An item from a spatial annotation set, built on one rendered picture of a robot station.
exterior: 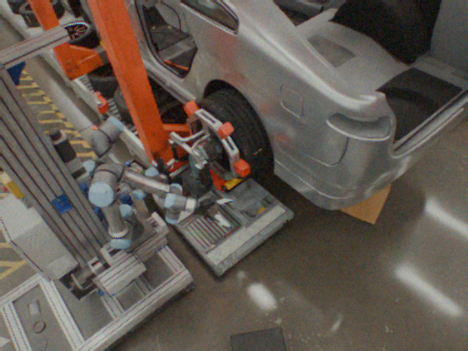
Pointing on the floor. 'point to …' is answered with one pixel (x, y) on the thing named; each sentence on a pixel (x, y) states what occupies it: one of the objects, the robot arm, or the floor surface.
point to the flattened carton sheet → (365, 210)
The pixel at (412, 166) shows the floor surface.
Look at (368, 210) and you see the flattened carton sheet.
